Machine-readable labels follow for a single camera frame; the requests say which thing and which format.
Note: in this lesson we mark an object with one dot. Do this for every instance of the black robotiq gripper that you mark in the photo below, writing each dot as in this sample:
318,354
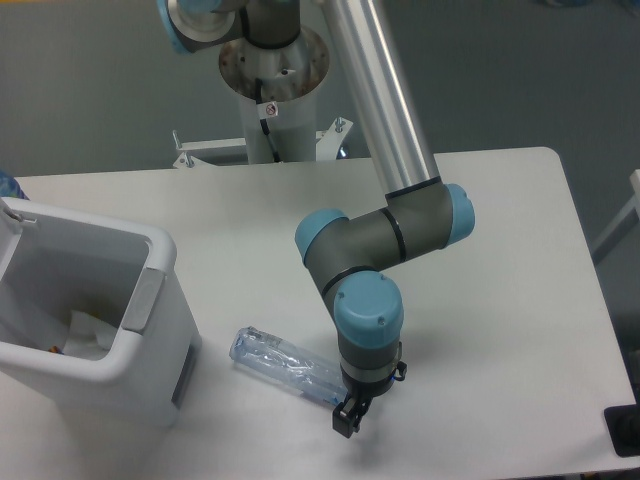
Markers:
348,414

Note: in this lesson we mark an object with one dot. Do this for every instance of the clear crushed plastic bottle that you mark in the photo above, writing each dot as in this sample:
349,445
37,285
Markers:
316,377

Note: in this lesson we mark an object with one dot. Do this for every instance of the white plastic wrapper bag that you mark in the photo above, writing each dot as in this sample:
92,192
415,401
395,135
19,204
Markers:
88,337

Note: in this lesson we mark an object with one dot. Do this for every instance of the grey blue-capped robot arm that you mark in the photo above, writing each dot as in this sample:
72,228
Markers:
347,257

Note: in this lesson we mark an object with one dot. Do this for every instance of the white plastic trash can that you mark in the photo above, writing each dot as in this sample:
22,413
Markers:
56,260

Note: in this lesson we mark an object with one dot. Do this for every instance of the black device at table edge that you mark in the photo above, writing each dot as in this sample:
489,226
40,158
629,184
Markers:
623,426

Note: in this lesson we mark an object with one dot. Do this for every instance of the blue patterned object left edge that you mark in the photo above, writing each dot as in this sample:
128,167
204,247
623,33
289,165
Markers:
11,188

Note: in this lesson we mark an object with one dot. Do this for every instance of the white pedestal base frame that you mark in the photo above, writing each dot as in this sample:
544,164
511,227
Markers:
330,145

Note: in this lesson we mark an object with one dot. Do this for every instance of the white frame at right edge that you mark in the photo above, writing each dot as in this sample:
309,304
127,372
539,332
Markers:
625,220

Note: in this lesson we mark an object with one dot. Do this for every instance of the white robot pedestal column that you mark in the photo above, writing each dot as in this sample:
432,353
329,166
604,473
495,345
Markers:
277,89

